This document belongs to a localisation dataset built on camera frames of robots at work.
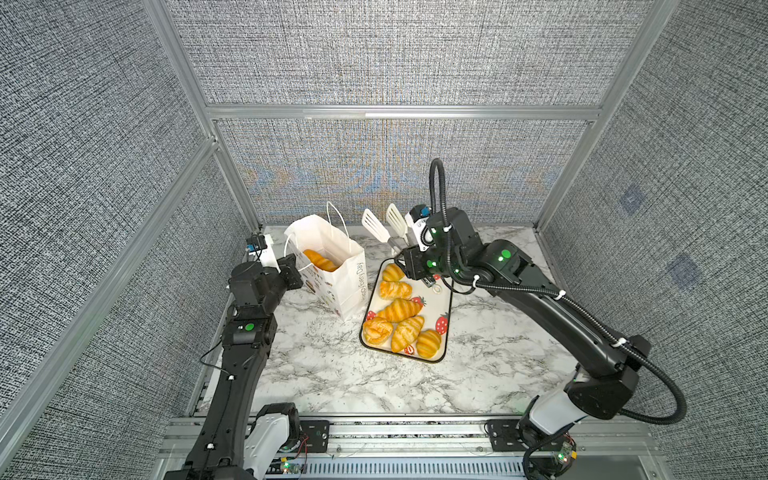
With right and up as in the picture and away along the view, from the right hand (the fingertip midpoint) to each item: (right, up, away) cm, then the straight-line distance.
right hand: (403, 249), depth 67 cm
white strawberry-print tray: (+12, -19, +27) cm, 35 cm away
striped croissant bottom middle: (+2, -23, +18) cm, 30 cm away
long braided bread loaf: (-25, -4, +28) cm, 37 cm away
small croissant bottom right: (+8, -27, +18) cm, 33 cm away
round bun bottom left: (-6, -23, +20) cm, 32 cm away
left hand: (-25, -1, +7) cm, 26 cm away
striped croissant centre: (+1, -18, +25) cm, 31 cm away
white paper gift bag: (-15, -11, +14) cm, 24 cm away
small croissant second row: (-2, -13, +29) cm, 31 cm away
